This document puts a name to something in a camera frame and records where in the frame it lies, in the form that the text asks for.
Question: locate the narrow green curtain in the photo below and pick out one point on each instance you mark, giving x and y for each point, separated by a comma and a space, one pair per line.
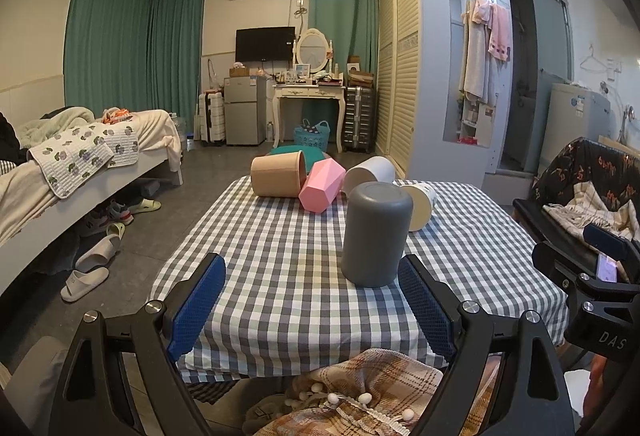
345, 16

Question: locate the cardboard boxes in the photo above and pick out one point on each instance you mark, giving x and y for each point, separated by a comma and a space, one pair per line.
360, 76

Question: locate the cream louvred wardrobe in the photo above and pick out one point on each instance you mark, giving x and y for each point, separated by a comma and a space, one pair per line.
405, 66

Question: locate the white washing machine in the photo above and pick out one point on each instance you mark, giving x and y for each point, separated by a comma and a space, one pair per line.
575, 121

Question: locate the blue laundry basket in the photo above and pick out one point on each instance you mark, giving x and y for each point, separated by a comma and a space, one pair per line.
311, 136

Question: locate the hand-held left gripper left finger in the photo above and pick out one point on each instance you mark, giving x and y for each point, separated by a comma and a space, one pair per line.
197, 311

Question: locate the bed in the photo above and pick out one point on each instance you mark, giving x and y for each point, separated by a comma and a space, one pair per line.
150, 136

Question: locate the white suitcase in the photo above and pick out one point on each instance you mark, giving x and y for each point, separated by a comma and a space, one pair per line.
211, 116

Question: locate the dark printed cloth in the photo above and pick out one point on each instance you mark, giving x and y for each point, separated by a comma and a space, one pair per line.
590, 166

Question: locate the grey cup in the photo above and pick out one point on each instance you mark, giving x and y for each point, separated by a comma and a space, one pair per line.
377, 236

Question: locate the silver suitcase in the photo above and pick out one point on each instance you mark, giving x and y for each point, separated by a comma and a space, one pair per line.
360, 119

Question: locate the black chair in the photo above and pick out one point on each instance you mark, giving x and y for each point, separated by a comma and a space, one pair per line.
537, 216

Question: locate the yellow-green slipper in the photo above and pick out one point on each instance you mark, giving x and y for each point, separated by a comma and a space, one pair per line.
116, 230
146, 206

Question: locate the floral quilted mat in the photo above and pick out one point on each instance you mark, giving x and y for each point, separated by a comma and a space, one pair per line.
85, 151

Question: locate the small grey fridge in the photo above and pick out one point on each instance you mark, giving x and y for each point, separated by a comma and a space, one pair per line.
245, 111

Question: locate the white dressing table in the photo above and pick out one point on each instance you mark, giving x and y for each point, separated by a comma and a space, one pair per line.
307, 91

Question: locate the grey-green fleece blanket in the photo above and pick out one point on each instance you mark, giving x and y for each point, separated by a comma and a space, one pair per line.
55, 124

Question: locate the beige plaid scarf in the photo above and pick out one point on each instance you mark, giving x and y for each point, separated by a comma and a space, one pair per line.
580, 208

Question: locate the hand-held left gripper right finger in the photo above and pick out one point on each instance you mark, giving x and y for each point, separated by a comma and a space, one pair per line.
425, 311

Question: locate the cream white cup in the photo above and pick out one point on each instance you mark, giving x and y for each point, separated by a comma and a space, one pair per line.
421, 211

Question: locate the wide green curtain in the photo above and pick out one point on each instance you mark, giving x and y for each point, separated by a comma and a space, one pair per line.
125, 46

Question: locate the person's right forearm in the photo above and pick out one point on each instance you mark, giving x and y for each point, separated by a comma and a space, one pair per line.
607, 386

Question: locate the long pink towel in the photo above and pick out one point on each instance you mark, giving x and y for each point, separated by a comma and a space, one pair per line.
500, 34

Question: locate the white towel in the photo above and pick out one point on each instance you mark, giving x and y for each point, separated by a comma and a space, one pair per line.
474, 61

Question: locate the pink faceted cup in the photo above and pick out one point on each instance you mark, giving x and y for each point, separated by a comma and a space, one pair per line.
322, 186

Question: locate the white slipper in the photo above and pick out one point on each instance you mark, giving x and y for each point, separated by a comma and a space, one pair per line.
85, 283
100, 253

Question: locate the plaid pom-pom blanket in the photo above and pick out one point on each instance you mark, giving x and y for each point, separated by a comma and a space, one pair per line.
380, 376

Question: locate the small pink towel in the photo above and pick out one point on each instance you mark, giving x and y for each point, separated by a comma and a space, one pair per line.
481, 11

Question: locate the black television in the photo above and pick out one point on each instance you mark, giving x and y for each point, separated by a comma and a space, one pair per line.
265, 44

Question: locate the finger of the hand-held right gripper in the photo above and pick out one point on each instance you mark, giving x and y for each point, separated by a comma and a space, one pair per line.
555, 263
612, 241

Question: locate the tan cup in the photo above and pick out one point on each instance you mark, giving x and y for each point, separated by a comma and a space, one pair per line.
277, 176

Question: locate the oval white mirror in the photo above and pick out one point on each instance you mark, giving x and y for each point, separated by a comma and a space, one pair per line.
312, 47

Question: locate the teal cup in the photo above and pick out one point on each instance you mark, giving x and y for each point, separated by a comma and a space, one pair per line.
287, 149

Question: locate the pair of sneakers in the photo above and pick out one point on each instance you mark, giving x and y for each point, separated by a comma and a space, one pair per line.
112, 215

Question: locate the clear water jug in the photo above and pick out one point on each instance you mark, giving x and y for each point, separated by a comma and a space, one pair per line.
183, 126

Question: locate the grey checked tablecloth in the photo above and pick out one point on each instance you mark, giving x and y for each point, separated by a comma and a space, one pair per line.
280, 266

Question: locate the orange clothes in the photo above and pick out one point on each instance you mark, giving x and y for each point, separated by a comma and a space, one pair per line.
117, 115

